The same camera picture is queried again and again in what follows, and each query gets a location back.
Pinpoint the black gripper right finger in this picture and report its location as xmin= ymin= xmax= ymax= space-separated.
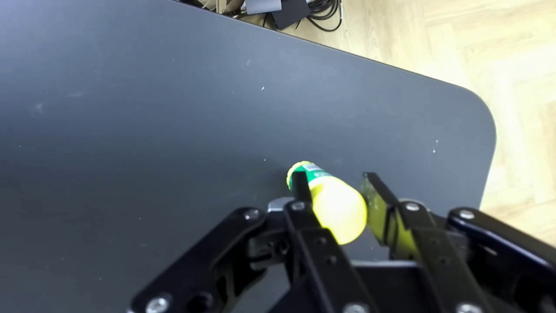
xmin=360 ymin=170 xmax=556 ymax=313

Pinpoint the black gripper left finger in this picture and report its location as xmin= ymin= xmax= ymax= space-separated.
xmin=129 ymin=170 xmax=379 ymax=313

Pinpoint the grey box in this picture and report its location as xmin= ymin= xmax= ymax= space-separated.
xmin=242 ymin=0 xmax=286 ymax=17

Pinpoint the large black power brick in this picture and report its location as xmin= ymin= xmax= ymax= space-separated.
xmin=268 ymin=0 xmax=313 ymax=31

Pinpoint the black coiled cable bundle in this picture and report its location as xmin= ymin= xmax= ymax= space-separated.
xmin=305 ymin=0 xmax=345 ymax=32

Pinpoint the green yellow plastic toy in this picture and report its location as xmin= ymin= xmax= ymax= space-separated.
xmin=286 ymin=159 xmax=371 ymax=246

